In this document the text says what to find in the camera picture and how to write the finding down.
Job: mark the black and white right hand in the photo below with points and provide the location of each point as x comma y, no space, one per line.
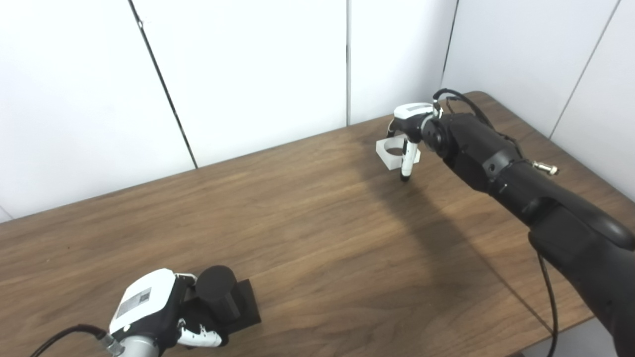
414,121

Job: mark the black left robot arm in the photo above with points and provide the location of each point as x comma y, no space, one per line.
139,347

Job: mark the black cylindrical peg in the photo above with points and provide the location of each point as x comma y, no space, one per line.
218,292

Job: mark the black and white left hand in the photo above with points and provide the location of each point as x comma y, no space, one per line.
144,302

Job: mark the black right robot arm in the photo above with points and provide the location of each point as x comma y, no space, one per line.
545,203

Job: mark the white square piece with hole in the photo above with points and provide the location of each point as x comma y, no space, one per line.
383,151

